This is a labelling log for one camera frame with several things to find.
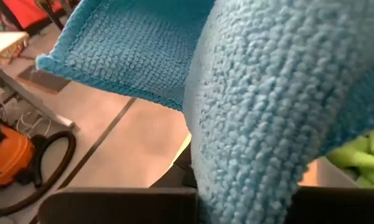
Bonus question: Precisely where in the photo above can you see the white table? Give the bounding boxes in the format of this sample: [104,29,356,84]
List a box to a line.
[0,30,79,131]

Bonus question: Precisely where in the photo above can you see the red object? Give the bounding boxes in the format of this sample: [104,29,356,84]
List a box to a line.
[1,0,68,31]

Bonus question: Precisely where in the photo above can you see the light blue microfiber towel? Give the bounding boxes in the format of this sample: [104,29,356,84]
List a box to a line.
[35,0,374,224]

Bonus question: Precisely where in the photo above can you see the orange vacuum cleaner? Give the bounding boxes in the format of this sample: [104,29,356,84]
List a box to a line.
[0,119,37,191]

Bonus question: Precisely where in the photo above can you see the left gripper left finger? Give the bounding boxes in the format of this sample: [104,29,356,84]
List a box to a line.
[37,143,206,224]

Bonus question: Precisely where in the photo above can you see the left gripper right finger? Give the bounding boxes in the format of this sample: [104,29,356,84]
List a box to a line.
[284,185,374,224]

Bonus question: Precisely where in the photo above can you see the bright green microfiber towel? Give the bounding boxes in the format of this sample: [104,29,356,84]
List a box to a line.
[325,123,374,175]
[354,172,374,190]

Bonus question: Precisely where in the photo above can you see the black vacuum hose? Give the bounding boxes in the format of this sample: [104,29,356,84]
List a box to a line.
[0,129,78,219]

